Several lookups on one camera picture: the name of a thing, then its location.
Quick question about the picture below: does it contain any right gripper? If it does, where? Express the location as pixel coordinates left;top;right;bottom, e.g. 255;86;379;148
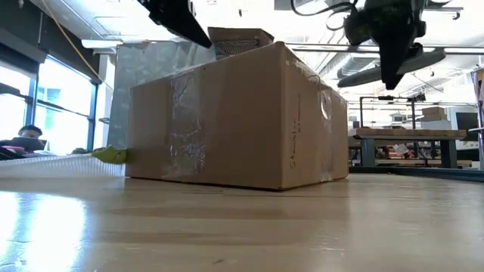
343;0;428;91

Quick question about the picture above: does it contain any grey utility knife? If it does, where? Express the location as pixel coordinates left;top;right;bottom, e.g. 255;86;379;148
337;48;447;88

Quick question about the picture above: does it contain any brown taped cardboard box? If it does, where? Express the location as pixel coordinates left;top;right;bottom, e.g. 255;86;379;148
126;41;349;190

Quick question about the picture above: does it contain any grey leaf-patterned partition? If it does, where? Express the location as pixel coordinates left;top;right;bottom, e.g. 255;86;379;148
107;40;219;150

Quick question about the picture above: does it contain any small cardboard box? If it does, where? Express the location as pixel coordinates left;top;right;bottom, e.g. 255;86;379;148
207;26;275;48

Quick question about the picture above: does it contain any brown storage box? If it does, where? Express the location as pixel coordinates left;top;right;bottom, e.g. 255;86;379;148
421;107;447;122

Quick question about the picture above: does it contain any wooden workbench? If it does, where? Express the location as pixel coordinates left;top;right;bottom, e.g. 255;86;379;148
347;128;468;169

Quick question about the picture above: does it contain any white storage box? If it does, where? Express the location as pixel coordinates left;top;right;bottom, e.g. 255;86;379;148
420;119;453;131

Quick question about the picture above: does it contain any black monitor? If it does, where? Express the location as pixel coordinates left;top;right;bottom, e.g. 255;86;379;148
455;112;479;131

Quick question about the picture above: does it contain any person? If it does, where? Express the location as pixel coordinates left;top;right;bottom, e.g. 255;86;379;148
17;125;43;140

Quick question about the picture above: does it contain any clear pouch with green edge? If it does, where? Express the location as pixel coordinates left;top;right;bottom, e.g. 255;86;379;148
0;145;128;178

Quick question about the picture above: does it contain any black rig frame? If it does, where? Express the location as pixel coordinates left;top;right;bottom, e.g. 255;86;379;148
358;93;427;129

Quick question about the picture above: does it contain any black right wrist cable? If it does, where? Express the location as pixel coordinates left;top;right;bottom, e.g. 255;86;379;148
290;0;358;32

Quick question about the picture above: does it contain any yellow cord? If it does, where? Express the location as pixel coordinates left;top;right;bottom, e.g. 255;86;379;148
40;0;104;83

